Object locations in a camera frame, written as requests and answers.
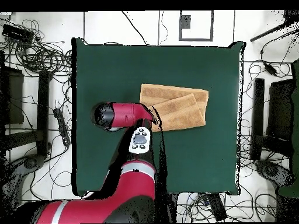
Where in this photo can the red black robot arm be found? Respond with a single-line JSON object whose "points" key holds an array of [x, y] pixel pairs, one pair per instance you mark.
{"points": [[135, 186]]}

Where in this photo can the black power adapter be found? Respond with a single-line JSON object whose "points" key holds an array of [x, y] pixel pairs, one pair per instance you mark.
{"points": [[271, 68]]}

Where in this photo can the black tripod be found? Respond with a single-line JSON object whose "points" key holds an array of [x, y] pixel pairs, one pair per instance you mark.
{"points": [[266, 33]]}

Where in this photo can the dark box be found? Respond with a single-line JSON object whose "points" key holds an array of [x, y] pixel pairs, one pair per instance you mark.
{"points": [[280, 109], [14, 95]]}

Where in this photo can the dark green table cloth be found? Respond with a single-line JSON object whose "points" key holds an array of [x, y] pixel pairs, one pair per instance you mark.
{"points": [[198, 158]]}

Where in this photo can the grey square frame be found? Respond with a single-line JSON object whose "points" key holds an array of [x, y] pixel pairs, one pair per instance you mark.
{"points": [[180, 35]]}

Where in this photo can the black electronics box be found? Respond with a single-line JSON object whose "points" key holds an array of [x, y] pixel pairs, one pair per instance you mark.
{"points": [[16, 33]]}

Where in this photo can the dark grey square patch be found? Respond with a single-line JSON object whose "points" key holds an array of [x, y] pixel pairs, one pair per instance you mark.
{"points": [[185, 22]]}

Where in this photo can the black stand base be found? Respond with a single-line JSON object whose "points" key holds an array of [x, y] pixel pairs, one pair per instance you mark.
{"points": [[30, 163], [271, 171]]}

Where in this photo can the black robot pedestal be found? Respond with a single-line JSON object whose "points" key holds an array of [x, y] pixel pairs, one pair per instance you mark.
{"points": [[174, 205]]}

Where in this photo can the black power strip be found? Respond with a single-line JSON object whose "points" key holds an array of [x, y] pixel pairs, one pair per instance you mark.
{"points": [[217, 207], [62, 127]]}

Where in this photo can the orange terry towel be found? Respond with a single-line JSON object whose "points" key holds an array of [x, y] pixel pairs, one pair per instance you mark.
{"points": [[179, 109]]}

